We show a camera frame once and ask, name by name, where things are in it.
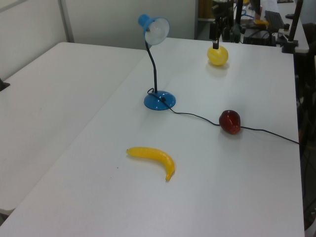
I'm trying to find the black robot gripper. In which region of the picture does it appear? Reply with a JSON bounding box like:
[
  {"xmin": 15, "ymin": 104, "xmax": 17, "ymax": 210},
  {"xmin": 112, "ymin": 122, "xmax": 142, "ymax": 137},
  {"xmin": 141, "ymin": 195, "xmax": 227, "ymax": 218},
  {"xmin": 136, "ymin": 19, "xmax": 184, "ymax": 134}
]
[{"xmin": 209, "ymin": 0, "xmax": 234, "ymax": 50}]

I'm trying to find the blue desk lamp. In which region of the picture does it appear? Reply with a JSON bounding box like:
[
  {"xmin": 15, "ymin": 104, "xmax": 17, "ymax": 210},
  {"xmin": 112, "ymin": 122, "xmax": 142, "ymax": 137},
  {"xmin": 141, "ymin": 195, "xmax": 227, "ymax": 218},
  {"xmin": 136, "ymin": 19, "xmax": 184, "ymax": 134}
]
[{"xmin": 137, "ymin": 14, "xmax": 177, "ymax": 111}]

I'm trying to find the yellow striped plastic melon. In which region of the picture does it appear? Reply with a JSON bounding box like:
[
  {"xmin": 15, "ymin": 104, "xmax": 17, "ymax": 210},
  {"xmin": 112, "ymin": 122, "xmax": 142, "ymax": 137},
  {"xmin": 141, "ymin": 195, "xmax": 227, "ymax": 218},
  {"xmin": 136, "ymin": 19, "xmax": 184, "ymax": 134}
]
[{"xmin": 206, "ymin": 45, "xmax": 229, "ymax": 67}]

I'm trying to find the thin black stand pole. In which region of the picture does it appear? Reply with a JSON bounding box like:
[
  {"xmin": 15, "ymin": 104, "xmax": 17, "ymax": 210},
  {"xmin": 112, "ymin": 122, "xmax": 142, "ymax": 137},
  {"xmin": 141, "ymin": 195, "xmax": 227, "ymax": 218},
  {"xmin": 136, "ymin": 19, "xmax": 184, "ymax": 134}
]
[{"xmin": 234, "ymin": 0, "xmax": 244, "ymax": 26}]

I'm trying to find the black equipment base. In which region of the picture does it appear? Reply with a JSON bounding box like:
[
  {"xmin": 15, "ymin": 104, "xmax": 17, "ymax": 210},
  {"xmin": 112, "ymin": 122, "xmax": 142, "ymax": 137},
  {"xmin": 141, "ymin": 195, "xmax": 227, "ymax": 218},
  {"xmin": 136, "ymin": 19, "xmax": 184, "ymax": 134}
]
[{"xmin": 243, "ymin": 29, "xmax": 277, "ymax": 46}]

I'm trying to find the dark red plastic apple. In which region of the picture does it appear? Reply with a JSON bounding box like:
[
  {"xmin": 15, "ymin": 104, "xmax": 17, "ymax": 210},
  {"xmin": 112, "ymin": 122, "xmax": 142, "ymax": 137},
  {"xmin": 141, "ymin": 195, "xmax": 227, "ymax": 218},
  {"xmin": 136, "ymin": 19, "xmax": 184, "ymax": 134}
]
[{"xmin": 219, "ymin": 110, "xmax": 241, "ymax": 135}]

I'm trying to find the yellow plastic banana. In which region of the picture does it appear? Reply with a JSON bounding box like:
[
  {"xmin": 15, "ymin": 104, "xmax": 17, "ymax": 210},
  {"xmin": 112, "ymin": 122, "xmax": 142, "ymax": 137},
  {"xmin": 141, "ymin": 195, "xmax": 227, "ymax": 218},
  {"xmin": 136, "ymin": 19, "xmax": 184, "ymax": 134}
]
[{"xmin": 126, "ymin": 146, "xmax": 176, "ymax": 183}]

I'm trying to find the black table clamp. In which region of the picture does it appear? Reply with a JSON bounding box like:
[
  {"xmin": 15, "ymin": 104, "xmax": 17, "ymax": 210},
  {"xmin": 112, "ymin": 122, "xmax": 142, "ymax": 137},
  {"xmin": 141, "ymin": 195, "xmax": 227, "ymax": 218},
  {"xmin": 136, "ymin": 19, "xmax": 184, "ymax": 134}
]
[{"xmin": 0, "ymin": 77, "xmax": 11, "ymax": 92}]

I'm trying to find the black camera pole with clamp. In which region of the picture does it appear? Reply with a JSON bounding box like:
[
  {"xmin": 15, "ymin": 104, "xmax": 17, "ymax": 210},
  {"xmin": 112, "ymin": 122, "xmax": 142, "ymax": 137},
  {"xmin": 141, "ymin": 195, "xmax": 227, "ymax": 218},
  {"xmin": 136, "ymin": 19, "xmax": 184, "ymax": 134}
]
[{"xmin": 281, "ymin": 0, "xmax": 304, "ymax": 54}]

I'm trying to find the black lamp power cable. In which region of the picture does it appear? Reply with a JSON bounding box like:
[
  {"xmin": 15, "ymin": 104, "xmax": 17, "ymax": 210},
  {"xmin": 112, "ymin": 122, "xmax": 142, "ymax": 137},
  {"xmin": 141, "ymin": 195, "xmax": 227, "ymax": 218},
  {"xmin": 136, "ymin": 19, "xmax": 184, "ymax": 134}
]
[{"xmin": 147, "ymin": 88, "xmax": 300, "ymax": 145}]

